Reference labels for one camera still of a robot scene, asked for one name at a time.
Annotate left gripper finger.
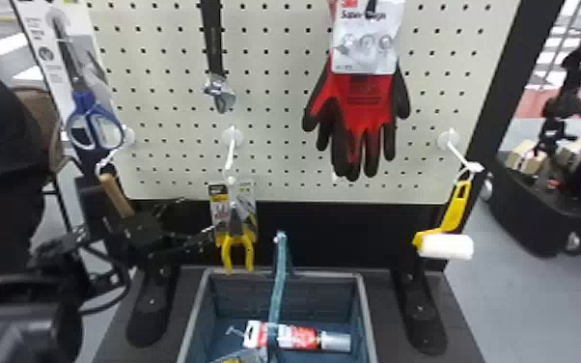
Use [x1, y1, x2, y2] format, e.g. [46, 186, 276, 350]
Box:
[167, 241, 212, 261]
[166, 227, 217, 245]

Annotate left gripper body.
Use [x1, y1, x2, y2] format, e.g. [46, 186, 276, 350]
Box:
[118, 211, 181, 271]

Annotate yellow pliers on card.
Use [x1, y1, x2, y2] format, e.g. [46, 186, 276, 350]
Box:
[207, 181, 260, 275]

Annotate blue basket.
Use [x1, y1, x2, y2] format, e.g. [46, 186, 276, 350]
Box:
[176, 230, 379, 363]

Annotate red white glue tube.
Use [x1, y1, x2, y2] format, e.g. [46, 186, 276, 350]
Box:
[241, 319, 353, 354]

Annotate white pegboard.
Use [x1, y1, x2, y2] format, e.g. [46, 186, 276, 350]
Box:
[74, 0, 566, 357]

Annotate person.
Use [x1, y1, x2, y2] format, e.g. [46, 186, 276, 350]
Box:
[0, 60, 64, 292]

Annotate red black gloves pair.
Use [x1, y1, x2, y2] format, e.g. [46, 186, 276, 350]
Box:
[300, 0, 412, 183]

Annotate yellow paint roller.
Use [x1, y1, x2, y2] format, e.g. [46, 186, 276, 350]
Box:
[411, 179, 476, 263]

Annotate wooden handled brush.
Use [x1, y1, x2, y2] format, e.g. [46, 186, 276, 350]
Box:
[97, 171, 138, 221]

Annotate black cable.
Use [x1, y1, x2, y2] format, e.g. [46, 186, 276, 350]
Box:
[74, 242, 133, 317]

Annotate blue handled scissors on card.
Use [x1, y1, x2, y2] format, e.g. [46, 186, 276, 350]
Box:
[9, 0, 127, 154]

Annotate black handled adjustable wrench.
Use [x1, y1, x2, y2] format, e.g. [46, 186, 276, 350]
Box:
[198, 0, 237, 115]

